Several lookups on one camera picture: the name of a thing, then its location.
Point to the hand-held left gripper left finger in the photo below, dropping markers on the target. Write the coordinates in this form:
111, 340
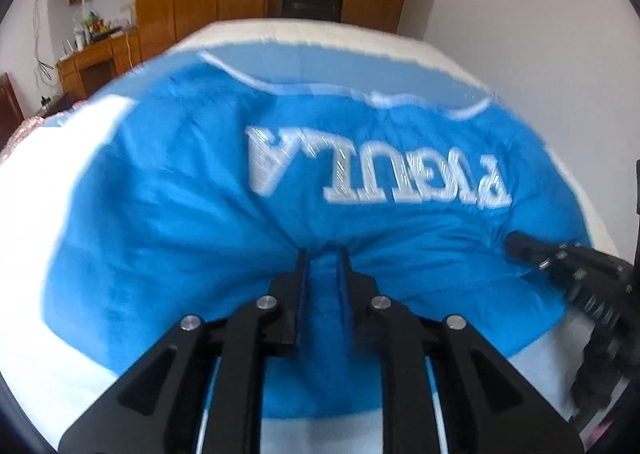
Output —
301, 284

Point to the blue quilted jacket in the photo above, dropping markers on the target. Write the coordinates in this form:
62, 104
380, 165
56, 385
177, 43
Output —
200, 209

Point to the dark wooden headboard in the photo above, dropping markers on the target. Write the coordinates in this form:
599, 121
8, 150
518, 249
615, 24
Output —
10, 107

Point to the wooden desk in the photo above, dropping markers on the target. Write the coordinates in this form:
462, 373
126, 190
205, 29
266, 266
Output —
95, 67

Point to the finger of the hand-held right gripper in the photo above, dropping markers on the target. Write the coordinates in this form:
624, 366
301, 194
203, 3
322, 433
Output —
527, 246

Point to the pink patterned quilt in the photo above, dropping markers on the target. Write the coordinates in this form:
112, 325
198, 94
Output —
25, 132

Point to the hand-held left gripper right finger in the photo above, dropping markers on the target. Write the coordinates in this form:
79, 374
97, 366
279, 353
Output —
344, 284

